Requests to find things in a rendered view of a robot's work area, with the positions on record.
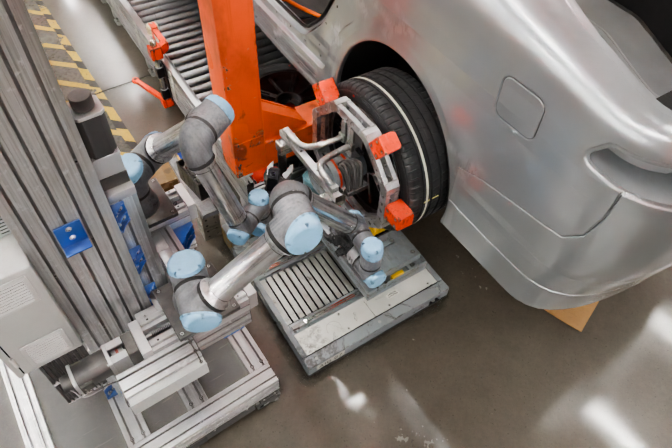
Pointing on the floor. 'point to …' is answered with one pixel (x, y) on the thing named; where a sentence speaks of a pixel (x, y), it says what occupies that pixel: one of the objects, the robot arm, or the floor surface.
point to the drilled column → (209, 226)
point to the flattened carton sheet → (577, 318)
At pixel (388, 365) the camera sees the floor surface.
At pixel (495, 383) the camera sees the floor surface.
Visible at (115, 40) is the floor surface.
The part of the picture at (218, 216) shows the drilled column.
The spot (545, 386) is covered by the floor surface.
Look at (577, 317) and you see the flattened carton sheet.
